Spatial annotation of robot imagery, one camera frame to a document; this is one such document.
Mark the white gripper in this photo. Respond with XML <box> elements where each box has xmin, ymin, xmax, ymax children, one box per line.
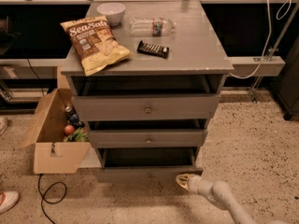
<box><xmin>176</xmin><ymin>174</ymin><xmax>214</xmax><ymax>200</ymax></box>

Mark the grey bottom drawer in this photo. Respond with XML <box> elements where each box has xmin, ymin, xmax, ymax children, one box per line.
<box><xmin>97</xmin><ymin>147</ymin><xmax>203</xmax><ymax>183</ymax></box>

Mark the grey drawer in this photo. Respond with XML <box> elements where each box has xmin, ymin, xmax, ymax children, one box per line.
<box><xmin>97</xmin><ymin>147</ymin><xmax>203</xmax><ymax>183</ymax></box>
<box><xmin>89</xmin><ymin>129</ymin><xmax>207</xmax><ymax>148</ymax></box>
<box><xmin>72</xmin><ymin>94</ymin><xmax>220</xmax><ymax>121</ymax></box>

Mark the grey wooden drawer cabinet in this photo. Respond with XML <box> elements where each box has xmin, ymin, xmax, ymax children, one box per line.
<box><xmin>61</xmin><ymin>0</ymin><xmax>235</xmax><ymax>151</ymax></box>

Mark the grey middle drawer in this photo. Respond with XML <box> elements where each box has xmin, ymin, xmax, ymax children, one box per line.
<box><xmin>89</xmin><ymin>129</ymin><xmax>207</xmax><ymax>148</ymax></box>

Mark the grey top drawer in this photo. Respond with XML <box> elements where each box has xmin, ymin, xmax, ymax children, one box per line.
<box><xmin>72</xmin><ymin>94</ymin><xmax>220</xmax><ymax>121</ymax></box>

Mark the green snack bag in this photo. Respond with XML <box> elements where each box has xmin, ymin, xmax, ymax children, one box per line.
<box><xmin>64</xmin><ymin>127</ymin><xmax>89</xmax><ymax>142</ymax></box>

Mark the red apple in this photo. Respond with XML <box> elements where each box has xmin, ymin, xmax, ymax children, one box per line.
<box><xmin>64</xmin><ymin>125</ymin><xmax>75</xmax><ymax>136</ymax></box>

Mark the dark soda can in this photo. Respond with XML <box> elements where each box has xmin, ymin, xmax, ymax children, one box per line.
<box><xmin>64</xmin><ymin>105</ymin><xmax>81</xmax><ymax>126</ymax></box>

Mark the open cardboard box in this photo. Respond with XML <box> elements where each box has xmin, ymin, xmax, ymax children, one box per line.
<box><xmin>18</xmin><ymin>89</ymin><xmax>98</xmax><ymax>174</ymax></box>

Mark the dark candy bar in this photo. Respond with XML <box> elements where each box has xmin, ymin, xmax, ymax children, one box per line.
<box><xmin>137</xmin><ymin>41</ymin><xmax>169</xmax><ymax>59</ymax></box>

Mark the dark cabinet right edge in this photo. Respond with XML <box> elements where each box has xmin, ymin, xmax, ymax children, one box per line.
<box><xmin>272</xmin><ymin>36</ymin><xmax>299</xmax><ymax>120</ymax></box>

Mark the clear plastic water bottle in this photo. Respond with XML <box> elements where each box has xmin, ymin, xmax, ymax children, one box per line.
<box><xmin>128</xmin><ymin>17</ymin><xmax>177</xmax><ymax>36</ymax></box>

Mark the sea salt chips bag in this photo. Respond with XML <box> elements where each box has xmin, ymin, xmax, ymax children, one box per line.
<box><xmin>61</xmin><ymin>16</ymin><xmax>132</xmax><ymax>77</ymax></box>

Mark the white sneaker lower left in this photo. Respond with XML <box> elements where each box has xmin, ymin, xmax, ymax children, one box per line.
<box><xmin>0</xmin><ymin>191</ymin><xmax>20</xmax><ymax>214</ymax></box>

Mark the white bowl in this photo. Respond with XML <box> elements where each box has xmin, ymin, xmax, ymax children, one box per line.
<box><xmin>96</xmin><ymin>2</ymin><xmax>126</xmax><ymax>26</ymax></box>

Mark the white shoe left edge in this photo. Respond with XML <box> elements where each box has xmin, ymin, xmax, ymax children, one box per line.
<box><xmin>0</xmin><ymin>117</ymin><xmax>8</xmax><ymax>136</ymax></box>

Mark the black floor cable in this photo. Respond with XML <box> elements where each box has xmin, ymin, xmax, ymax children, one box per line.
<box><xmin>37</xmin><ymin>174</ymin><xmax>68</xmax><ymax>224</ymax></box>

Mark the white hanging cable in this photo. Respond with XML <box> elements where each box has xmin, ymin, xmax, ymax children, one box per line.
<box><xmin>229</xmin><ymin>0</ymin><xmax>293</xmax><ymax>80</ymax></box>

